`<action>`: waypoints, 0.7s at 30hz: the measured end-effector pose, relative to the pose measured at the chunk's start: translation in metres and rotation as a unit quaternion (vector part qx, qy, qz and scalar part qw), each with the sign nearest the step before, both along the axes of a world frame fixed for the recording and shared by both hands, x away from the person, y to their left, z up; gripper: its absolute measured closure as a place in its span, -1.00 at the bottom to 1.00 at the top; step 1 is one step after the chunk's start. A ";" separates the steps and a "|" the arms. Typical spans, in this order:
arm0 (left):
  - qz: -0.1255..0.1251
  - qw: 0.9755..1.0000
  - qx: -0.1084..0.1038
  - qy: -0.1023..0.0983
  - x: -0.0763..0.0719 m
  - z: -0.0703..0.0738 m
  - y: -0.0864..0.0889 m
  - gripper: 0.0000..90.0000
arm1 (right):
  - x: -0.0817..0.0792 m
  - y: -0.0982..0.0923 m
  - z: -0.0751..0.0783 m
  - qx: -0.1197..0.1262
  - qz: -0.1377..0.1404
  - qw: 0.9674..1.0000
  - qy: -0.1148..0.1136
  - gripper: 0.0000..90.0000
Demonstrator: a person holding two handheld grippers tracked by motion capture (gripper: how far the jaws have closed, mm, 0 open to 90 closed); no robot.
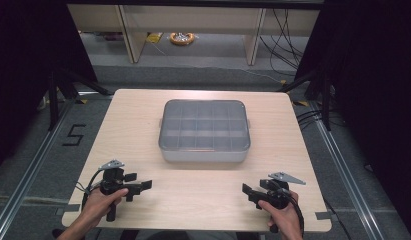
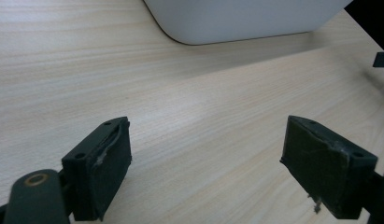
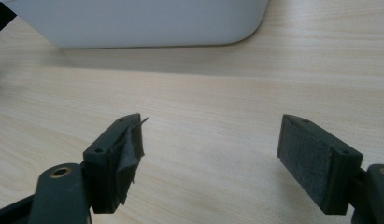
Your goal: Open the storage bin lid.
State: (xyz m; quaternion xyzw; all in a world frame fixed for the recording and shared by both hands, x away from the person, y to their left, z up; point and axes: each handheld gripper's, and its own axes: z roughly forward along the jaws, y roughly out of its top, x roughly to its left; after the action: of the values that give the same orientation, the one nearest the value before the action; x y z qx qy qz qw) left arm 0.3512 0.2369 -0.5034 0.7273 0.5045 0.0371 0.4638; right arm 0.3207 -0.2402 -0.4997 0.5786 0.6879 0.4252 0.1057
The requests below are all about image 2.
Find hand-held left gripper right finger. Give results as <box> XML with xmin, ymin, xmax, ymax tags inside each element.
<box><xmin>279</xmin><ymin>115</ymin><xmax>379</xmax><ymax>220</ymax></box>

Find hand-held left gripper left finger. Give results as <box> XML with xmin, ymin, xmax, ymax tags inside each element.
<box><xmin>61</xmin><ymin>116</ymin><xmax>133</xmax><ymax>222</ymax></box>

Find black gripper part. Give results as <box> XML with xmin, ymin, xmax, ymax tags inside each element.
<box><xmin>372</xmin><ymin>51</ymin><xmax>384</xmax><ymax>68</ymax></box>

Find white plastic container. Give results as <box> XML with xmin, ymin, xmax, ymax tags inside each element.
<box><xmin>142</xmin><ymin>0</ymin><xmax>354</xmax><ymax>47</ymax></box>

